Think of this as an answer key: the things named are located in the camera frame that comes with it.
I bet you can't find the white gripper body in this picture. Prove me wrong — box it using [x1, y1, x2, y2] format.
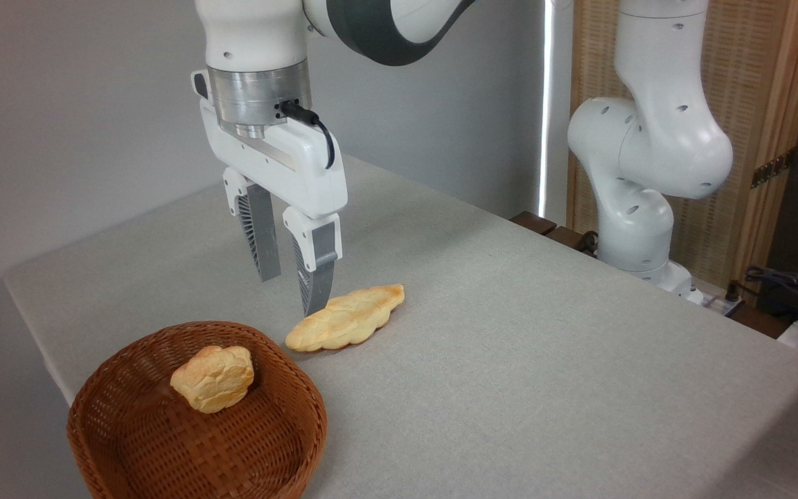
[190, 69, 348, 220]

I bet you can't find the dark wooden block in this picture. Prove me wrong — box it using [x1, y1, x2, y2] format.
[544, 225, 592, 252]
[509, 210, 558, 237]

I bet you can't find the dark metal screen hinge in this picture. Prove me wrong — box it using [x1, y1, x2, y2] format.
[750, 146, 798, 190]

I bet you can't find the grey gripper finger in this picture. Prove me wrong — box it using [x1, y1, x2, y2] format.
[283, 206, 342, 318]
[222, 166, 283, 283]

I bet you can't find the long golden bread loaf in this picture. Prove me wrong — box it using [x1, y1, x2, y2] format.
[284, 283, 406, 353]

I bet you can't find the black cable bundle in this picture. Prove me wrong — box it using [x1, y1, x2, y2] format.
[743, 265, 798, 328]

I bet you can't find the wooden rattan folding screen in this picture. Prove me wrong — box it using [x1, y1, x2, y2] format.
[566, 0, 798, 300]

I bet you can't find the grey tablecloth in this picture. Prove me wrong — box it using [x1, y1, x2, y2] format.
[0, 152, 798, 499]

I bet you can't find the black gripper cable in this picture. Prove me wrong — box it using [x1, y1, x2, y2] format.
[278, 100, 337, 170]

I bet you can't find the small round bread roll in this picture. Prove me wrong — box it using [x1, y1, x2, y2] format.
[169, 344, 256, 415]

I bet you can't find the brown woven wicker basket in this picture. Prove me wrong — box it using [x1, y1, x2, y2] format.
[66, 319, 329, 499]

